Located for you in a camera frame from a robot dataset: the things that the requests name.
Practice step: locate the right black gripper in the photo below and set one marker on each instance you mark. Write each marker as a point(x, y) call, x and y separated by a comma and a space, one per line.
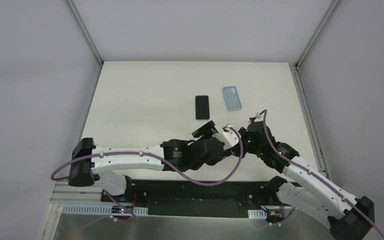
point(242, 136)

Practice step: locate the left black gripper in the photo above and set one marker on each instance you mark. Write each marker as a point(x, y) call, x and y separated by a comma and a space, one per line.
point(204, 131)

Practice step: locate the black smartphone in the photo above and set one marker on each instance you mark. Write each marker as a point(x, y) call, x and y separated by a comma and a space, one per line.
point(202, 107)

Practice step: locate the light blue phone case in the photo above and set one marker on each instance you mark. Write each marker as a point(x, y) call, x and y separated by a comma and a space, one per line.
point(231, 98)

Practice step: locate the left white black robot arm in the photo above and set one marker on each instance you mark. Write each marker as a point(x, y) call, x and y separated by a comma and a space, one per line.
point(96, 165)

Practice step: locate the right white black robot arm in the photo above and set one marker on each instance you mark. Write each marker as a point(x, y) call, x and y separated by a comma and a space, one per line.
point(346, 216)

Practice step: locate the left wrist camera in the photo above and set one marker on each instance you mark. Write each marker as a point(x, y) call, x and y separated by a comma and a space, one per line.
point(229, 137)

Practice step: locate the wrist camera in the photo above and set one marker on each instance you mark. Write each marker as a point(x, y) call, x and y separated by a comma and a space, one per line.
point(257, 116)
point(229, 137)

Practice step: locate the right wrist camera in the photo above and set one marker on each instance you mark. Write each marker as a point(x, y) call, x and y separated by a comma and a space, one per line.
point(257, 116)

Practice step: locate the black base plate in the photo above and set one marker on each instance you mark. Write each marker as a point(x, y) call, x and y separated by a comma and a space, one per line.
point(232, 199)

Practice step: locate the right white cable duct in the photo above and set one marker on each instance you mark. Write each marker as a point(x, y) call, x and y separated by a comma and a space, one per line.
point(257, 214)

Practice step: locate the right aluminium frame post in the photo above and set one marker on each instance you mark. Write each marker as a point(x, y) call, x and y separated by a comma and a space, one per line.
point(317, 32)

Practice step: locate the aluminium frame post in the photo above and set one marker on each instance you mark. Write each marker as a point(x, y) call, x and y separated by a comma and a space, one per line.
point(78, 20)
point(317, 32)

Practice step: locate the left aluminium frame post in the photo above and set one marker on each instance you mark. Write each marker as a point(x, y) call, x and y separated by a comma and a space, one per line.
point(78, 20)

